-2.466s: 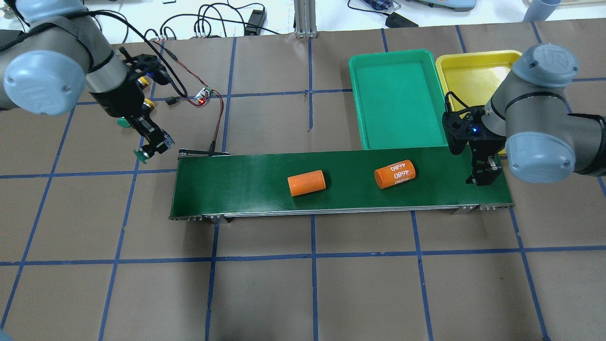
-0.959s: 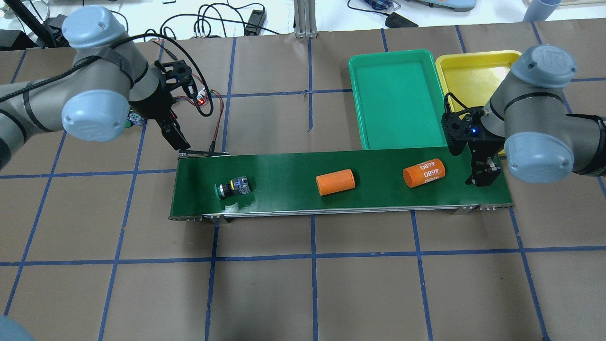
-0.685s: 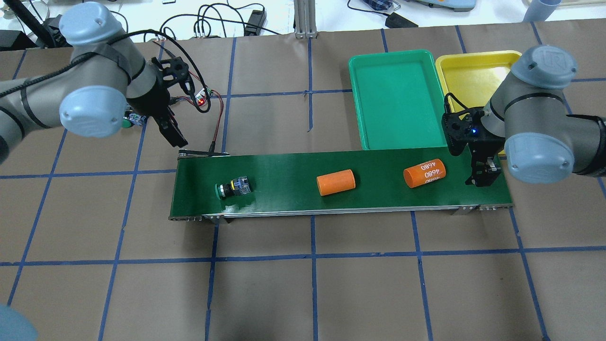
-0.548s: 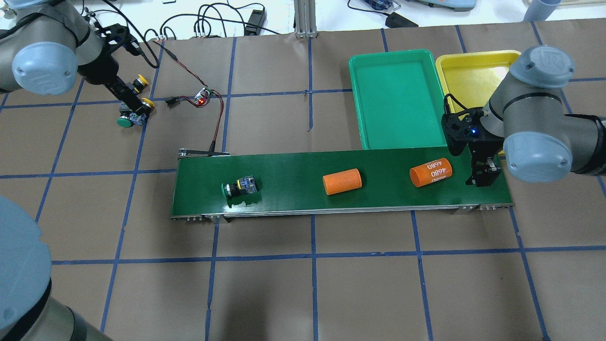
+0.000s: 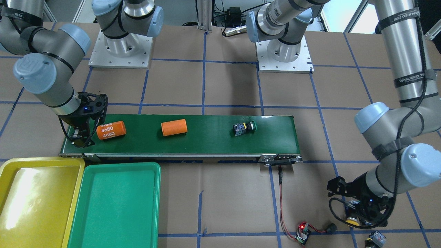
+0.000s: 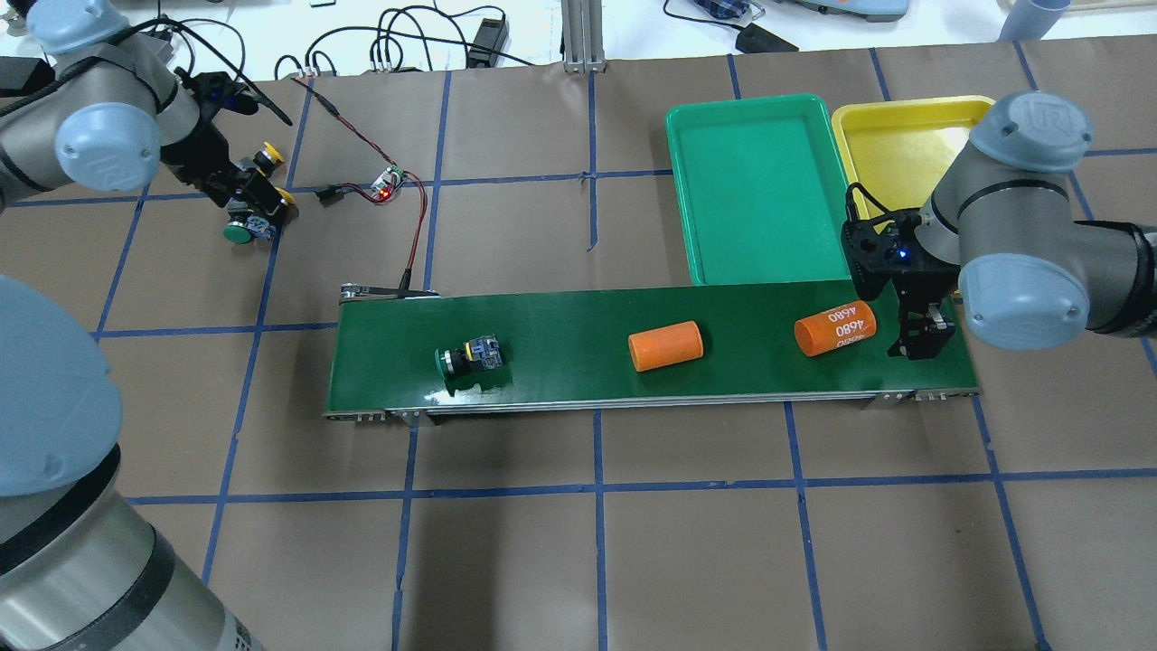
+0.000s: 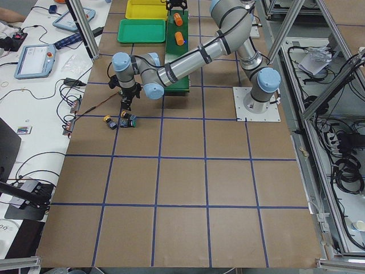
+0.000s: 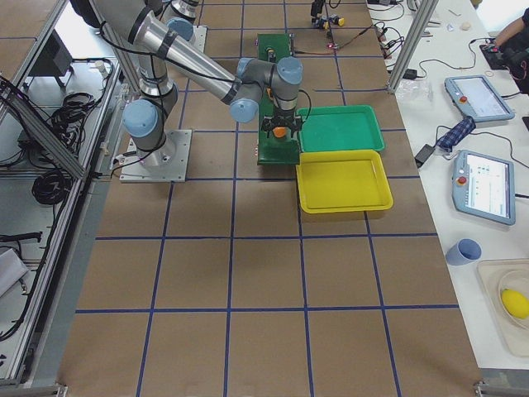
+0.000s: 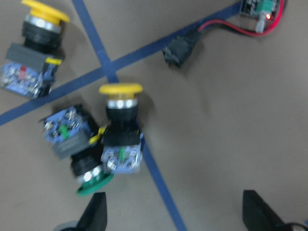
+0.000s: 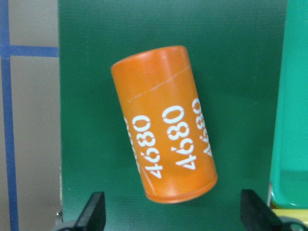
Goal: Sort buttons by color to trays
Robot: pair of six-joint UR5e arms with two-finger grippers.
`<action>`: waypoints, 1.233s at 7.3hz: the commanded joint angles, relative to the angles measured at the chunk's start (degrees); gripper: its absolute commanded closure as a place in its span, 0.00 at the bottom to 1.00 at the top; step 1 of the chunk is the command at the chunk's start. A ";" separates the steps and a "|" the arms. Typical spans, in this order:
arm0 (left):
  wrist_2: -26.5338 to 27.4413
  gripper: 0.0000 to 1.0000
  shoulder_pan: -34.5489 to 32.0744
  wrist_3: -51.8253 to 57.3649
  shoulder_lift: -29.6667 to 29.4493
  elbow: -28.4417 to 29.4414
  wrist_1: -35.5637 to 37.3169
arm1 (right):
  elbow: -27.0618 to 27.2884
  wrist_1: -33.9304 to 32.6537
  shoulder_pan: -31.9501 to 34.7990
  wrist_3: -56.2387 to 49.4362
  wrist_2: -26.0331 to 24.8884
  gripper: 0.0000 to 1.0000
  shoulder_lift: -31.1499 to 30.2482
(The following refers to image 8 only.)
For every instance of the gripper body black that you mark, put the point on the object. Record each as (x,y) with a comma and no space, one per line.
(283,116)
(316,9)

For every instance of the orange cylinder with label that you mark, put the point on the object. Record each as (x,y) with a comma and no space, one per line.
(280,132)

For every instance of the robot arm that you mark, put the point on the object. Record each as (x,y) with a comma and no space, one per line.
(233,15)
(138,23)

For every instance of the green plastic tray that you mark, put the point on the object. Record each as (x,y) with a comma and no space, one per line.
(340,128)

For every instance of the yellow plastic tray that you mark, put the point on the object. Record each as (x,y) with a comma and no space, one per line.
(342,182)

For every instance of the clear plastic bag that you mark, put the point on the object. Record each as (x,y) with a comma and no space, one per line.
(418,89)

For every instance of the black power adapter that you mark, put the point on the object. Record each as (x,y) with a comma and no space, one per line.
(423,155)

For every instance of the blue plaid umbrella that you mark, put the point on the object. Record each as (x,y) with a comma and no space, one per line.
(456,134)

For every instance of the upper teach pendant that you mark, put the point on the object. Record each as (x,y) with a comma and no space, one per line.
(476,97)

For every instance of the teach pendant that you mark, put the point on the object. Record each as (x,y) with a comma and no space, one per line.
(483,186)
(476,97)

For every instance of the lower teach pendant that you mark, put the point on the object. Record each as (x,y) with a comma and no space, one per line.
(483,186)

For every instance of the blue plastic cup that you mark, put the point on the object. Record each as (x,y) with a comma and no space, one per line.
(463,252)

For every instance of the beige tray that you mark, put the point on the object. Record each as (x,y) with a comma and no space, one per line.
(496,276)

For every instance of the yellow lemon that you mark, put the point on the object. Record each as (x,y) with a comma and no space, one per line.
(515,303)

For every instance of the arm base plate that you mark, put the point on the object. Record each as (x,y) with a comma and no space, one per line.
(167,164)
(196,36)

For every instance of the aluminium frame post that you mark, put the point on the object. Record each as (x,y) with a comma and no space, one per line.
(421,12)

